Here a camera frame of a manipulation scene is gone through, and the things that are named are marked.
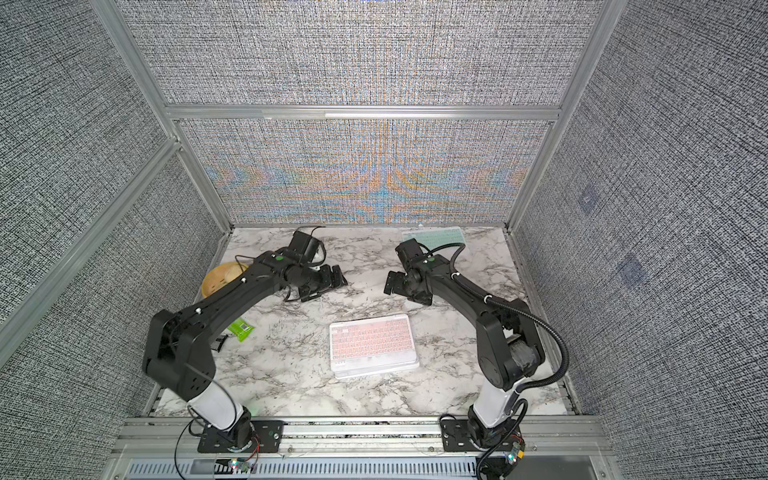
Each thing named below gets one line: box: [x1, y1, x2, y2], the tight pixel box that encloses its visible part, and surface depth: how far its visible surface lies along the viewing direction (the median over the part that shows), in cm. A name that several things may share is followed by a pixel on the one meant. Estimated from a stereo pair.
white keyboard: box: [330, 350, 420, 380], surface depth 85 cm
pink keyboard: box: [329, 314, 419, 379], surface depth 87 cm
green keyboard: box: [402, 226, 466, 251], surface depth 119 cm
